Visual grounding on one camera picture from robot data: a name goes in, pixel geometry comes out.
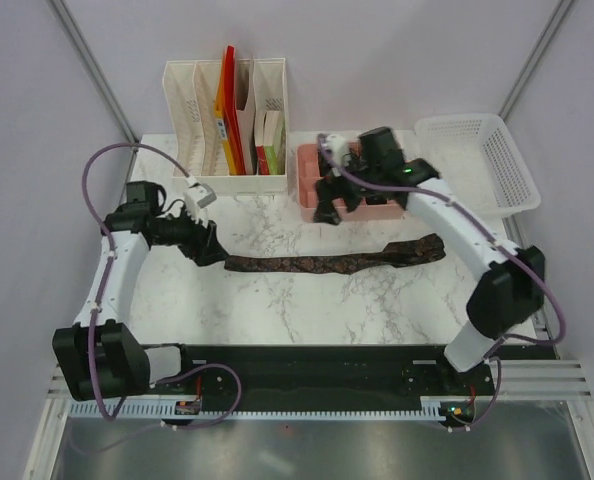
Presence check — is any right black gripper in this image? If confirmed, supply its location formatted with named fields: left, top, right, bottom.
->
left=310, top=153, right=378, bottom=228

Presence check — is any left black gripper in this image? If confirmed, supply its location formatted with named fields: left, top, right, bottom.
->
left=152, top=203, right=229, bottom=267

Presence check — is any dark paisley necktie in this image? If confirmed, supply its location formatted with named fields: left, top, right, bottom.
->
left=224, top=234, right=446, bottom=276

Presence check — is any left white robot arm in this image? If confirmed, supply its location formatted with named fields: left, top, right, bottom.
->
left=52, top=180, right=227, bottom=401

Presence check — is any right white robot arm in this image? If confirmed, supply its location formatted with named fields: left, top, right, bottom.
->
left=313, top=127, right=545, bottom=394

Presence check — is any pink divided storage box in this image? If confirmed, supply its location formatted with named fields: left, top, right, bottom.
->
left=295, top=143, right=404, bottom=223

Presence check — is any beige paper folder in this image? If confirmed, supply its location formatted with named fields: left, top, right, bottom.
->
left=235, top=59, right=257, bottom=175

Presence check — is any white file organizer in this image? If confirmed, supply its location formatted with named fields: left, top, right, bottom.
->
left=162, top=58, right=289, bottom=196

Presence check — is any orange red folder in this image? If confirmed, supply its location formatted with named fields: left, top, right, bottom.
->
left=213, top=45, right=245, bottom=176

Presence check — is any white perforated plastic basket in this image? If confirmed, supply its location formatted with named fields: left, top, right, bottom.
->
left=414, top=113, right=541, bottom=219

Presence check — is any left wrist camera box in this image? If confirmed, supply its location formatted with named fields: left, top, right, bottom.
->
left=183, top=179, right=217, bottom=223

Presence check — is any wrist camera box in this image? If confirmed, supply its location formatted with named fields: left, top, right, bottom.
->
left=322, top=134, right=351, bottom=177
left=183, top=179, right=217, bottom=223

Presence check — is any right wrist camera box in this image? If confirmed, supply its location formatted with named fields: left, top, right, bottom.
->
left=322, top=134, right=351, bottom=177

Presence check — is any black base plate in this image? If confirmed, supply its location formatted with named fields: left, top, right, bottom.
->
left=156, top=345, right=494, bottom=411

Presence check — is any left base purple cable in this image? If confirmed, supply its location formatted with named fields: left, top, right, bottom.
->
left=159, top=363, right=243, bottom=431

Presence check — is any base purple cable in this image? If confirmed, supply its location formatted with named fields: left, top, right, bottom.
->
left=159, top=363, right=243, bottom=431
left=439, top=357, right=503, bottom=434

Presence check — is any white slotted cable duct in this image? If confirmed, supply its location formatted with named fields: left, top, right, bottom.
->
left=69, top=394, right=478, bottom=420

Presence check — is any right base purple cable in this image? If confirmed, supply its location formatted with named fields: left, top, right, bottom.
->
left=439, top=357, right=503, bottom=434

